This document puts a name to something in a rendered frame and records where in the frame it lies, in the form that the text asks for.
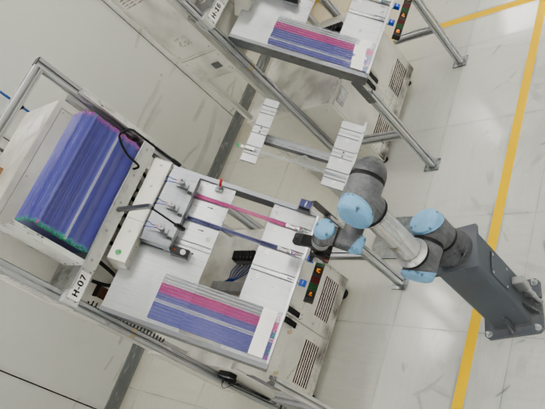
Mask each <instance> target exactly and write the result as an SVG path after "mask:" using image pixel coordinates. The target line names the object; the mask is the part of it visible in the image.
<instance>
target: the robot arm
mask: <svg viewBox="0 0 545 409"><path fill-rule="evenodd" d="M386 179H387V169H386V166H385V164H384V163H383V161H381V160H380V159H379V158H378V157H374V156H365V157H362V158H360V159H359V160H357V161H356V162H355V163H354V165H353V167H352V169H351V171H350V174H349V177H348V179H347V181H346V184H345V187H344V190H343V192H342V194H341V196H340V198H339V201H338V206H337V214H338V216H339V217H340V219H341V220H342V221H343V222H345V225H344V227H343V229H342V228H340V227H337V226H335V225H334V223H333V222H332V221H331V220H329V219H327V218H323V219H320V220H319V221H318V222H317V223H316V224H315V226H314V229H313V235H305V234H300V233H295V235H294V238H293V240H292V242H293V243H294V245H297V246H302V247H306V248H311V250H310V254H309V261H310V262H313V261H314V262H318V263H321V264H323V263H326V264H327V263H328V262H327V261H328V260H329V257H330V255H331V252H332V249H333V247H335V248H339V249H341V250H343V251H346V252H349V253H353V254H355V255H360V254H361V253H362V250H363V247H364V244H365V242H366V237H364V236H363V232H364V229H368V228H369V229H370V230H371V231H372V232H373V233H374V234H375V235H376V236H377V237H378V238H379V239H380V240H381V241H382V242H383V243H385V244H386V245H387V246H388V247H389V248H390V249H391V250H392V251H393V252H394V253H395V254H396V255H397V261H398V263H399V264H400V265H401V266H402V270H401V276H402V277H404V278H406V279H409V280H411V281H414V282H421V283H430V282H433V281H434V279H435V276H436V275H437V269H438V267H439V264H440V265H442V266H444V267H447V268H452V267H456V266H458V265H460V264H462V263H463V262H464V261H466V259H467V258H468V257H469V256H470V254H471V251H472V247H473V244H472V240H471V238H470V237H469V235H468V234H467V233H466V232H464V231H462V230H458V229H456V228H454V227H453V226H452V225H451V224H450V223H449V222H448V220H447V219H446V218H445V217H444V215H443V214H442V213H440V212H439V211H437V210H436V209H424V210H421V211H420V212H419V213H416V214H415V215H414V216H413V218H412V219H411V221H410V229H411V231H412V232H413V233H414V234H413V235H412V234H411V233H410V232H409V231H408V230H407V229H406V228H405V227H404V226H403V225H402V224H401V223H400V222H399V221H398V220H397V219H396V218H395V217H394V216H393V215H392V214H391V213H390V212H389V211H388V203H387V202H386V200H385V199H384V198H383V197H382V196H381V194H382V192H383V190H384V185H385V183H386ZM319 258H320V259H321V260H323V261H321V260H319ZM324 260H327V261H324Z"/></svg>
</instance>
